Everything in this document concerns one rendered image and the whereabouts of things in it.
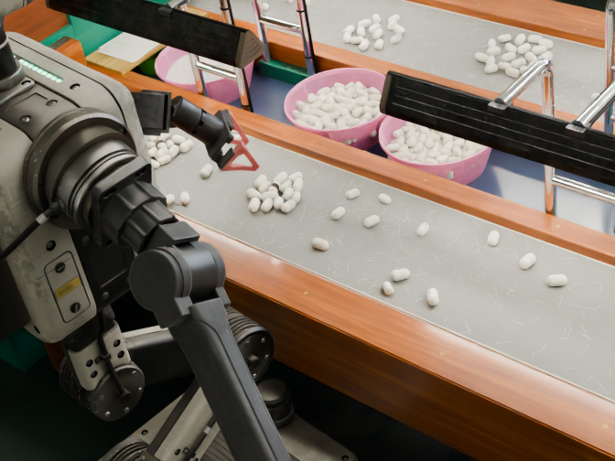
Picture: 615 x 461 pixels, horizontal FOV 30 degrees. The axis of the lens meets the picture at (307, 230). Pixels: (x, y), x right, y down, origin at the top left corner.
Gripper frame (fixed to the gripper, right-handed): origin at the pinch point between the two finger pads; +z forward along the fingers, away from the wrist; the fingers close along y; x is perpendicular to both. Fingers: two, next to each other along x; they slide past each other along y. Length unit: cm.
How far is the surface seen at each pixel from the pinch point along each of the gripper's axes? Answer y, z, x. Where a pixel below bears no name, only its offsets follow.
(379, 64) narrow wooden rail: -43, 36, 21
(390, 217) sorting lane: 11.0, 28.9, 8.2
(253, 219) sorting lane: -0.6, 11.9, -12.4
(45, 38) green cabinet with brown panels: -79, -21, -31
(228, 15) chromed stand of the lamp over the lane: -39.9, -4.4, 11.2
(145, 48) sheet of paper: -79, 1, -19
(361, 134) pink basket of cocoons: -21.0, 31.5, 10.5
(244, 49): -12.0, -9.8, 14.3
